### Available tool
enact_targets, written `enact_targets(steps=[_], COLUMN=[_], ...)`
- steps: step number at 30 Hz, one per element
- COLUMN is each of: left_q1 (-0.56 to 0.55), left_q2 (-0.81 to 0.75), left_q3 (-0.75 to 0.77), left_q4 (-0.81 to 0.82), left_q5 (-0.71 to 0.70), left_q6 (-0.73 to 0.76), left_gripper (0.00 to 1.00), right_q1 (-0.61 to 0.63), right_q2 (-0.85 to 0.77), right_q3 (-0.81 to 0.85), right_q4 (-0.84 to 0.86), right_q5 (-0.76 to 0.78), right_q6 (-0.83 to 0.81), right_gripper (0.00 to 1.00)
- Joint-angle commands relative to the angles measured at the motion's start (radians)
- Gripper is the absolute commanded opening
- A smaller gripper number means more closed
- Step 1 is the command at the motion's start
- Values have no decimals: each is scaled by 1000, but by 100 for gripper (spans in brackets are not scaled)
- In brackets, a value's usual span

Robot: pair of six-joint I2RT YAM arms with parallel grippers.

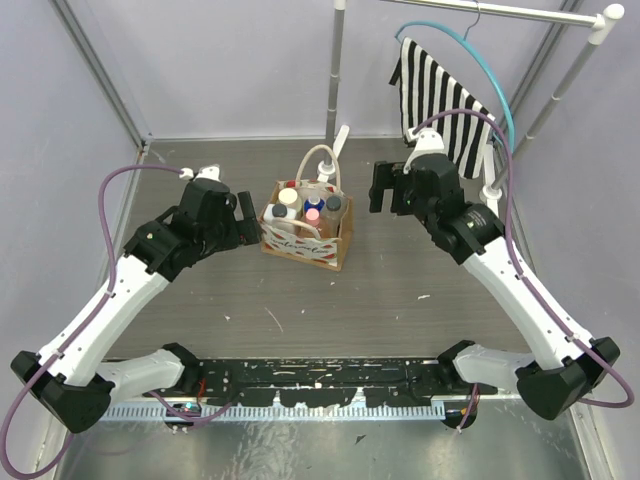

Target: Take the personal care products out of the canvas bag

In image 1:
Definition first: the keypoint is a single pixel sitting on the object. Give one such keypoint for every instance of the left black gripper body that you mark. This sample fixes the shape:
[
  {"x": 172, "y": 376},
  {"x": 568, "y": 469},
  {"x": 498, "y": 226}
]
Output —
[{"x": 245, "y": 215}]

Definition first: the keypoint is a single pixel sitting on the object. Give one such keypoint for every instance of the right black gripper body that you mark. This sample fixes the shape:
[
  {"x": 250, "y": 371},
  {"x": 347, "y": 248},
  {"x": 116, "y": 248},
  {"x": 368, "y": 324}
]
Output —
[{"x": 392, "y": 175}]

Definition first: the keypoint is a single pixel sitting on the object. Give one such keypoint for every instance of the pink cap lotion bottle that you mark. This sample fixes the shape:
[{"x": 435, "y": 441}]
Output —
[{"x": 314, "y": 219}]

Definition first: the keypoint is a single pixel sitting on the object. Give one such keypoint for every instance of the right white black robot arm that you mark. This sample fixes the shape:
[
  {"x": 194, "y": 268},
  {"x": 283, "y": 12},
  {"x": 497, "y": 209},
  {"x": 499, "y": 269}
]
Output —
[{"x": 565, "y": 361}]

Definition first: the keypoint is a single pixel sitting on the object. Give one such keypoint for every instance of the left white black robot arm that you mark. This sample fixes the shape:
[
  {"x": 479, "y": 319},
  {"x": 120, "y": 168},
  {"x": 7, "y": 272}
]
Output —
[{"x": 69, "y": 376}]

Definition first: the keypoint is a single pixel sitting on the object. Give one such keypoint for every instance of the white bottle grey cap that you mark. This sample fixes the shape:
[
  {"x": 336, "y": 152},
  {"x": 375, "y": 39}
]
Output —
[{"x": 279, "y": 216}]

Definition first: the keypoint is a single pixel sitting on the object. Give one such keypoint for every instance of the cream cap bottle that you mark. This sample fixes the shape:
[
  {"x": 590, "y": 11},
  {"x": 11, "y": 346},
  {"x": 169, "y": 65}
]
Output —
[{"x": 290, "y": 198}]

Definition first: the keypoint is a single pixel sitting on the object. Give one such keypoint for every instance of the clear bottle grey cap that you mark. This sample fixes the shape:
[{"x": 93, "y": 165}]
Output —
[{"x": 333, "y": 212}]

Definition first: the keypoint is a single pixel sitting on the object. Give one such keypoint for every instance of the blue cap orange bottle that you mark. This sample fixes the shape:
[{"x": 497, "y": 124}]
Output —
[{"x": 314, "y": 202}]

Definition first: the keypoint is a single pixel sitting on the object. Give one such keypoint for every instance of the black white striped cloth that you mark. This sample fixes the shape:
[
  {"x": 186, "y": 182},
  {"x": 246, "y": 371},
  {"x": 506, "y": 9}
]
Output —
[{"x": 426, "y": 89}]

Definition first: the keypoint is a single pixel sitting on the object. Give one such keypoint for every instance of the metal clothes rack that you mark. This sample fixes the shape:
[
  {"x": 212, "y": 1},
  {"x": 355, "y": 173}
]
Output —
[{"x": 600, "y": 24}]

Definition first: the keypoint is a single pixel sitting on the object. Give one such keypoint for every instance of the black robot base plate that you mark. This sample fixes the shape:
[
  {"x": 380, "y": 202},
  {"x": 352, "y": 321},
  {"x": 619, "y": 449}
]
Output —
[{"x": 320, "y": 382}]

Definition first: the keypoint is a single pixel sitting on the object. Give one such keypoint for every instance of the slotted cable duct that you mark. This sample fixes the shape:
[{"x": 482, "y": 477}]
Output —
[{"x": 358, "y": 411}]

